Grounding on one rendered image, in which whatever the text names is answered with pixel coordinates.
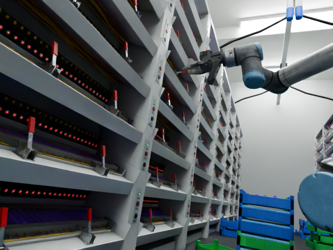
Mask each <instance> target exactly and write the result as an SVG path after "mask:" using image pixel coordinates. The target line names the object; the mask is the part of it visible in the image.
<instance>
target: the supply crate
mask: <svg viewBox="0 0 333 250"><path fill-rule="evenodd" d="M245 193H246V192H245V191H244V190H243V189H240V197H239V202H241V203H245V204H252V205H259V206H265V207H272V208H279V209H286V210H294V196H292V195H290V197H287V199H281V198H274V197H266V196H259V195H251V194H245Z"/></svg>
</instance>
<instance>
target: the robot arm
mask: <svg viewBox="0 0 333 250"><path fill-rule="evenodd" d="M199 57H200V61H194V60H193V59H192V58H190V59H189V60H188V64H187V66H185V67H184V68H182V70H184V71H187V70H190V71H188V73H185V74H195V75H198V74H205V73H207V72H210V74H209V76H208V78H207V82H208V84H209V85H213V83H214V81H215V78H216V76H217V74H218V72H219V69H220V67H221V64H223V67H226V66H227V68H231V67H235V66H241V70H242V76H243V77H242V79H243V82H244V85H245V86H246V87H247V88H249V89H258V88H262V89H265V90H267V91H270V92H271V93H274V94H283V93H285V92H286V91H287V90H288V89H289V87H290V86H291V85H293V84H296V83H298V82H300V81H302V80H305V79H307V78H309V77H312V76H314V75H316V74H319V73H321V72H323V71H326V70H328V69H330V68H333V43H331V44H329V45H327V46H325V47H323V48H321V49H319V50H317V51H315V52H314V53H312V54H310V55H308V56H306V57H304V58H302V59H300V60H298V61H296V62H294V63H292V64H290V65H288V66H286V67H284V68H281V69H279V70H277V71H272V70H270V69H267V68H265V67H263V66H262V61H263V59H264V57H263V51H262V47H261V44H260V43H259V42H256V43H251V44H247V45H242V46H238V47H234V48H230V49H226V50H224V52H223V49H220V52H215V53H213V52H212V51H210V50H206V51H202V52H200V55H199ZM297 198H298V204H299V207H300V210H301V212H302V213H303V215H304V216H305V217H306V219H307V220H308V221H309V222H310V223H311V224H312V225H314V226H315V227H317V228H319V229H321V230H323V231H327V232H330V233H333V155H332V156H331V157H330V158H328V159H325V160H323V161H321V163H320V166H319V169H318V172H315V173H312V174H310V175H308V176H307V177H305V178H304V179H303V181H302V182H301V184H300V186H299V191H298V193H297Z"/></svg>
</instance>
